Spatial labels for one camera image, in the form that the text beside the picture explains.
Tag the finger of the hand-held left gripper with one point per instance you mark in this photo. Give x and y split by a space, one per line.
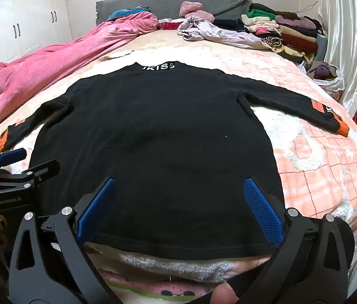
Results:
39 169
13 156

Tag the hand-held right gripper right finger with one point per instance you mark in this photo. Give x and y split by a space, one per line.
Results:
262 209

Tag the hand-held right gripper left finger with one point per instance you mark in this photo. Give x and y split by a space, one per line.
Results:
97 209

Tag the black sweater with orange patches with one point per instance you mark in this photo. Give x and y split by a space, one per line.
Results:
153 139

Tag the white plastic bag of clothes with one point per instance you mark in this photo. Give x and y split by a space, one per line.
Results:
333 84

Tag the pile of folded clothes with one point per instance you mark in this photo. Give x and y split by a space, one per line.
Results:
292 34

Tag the person's right hand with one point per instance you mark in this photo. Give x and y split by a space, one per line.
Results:
224 295

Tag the orange and white plaid blanket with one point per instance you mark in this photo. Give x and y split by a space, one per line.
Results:
317 164

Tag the pink velvet quilt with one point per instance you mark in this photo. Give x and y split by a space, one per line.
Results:
39 66

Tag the pink dotted cloth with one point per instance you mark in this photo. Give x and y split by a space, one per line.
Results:
172 291

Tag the white wardrobe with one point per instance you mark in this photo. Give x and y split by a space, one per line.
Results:
32 15

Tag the lilac crumpled garment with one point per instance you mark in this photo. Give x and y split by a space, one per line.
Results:
229 36

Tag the blue cloth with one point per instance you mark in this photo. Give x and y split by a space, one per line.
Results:
127 12

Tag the white satin curtain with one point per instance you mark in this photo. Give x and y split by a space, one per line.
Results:
352 38

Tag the red cloth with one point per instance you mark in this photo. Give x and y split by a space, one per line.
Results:
170 25

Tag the pink fluffy garment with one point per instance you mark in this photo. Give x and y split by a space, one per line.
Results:
191 7
203 16

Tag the grey padded headboard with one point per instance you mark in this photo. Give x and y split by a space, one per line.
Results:
165 3

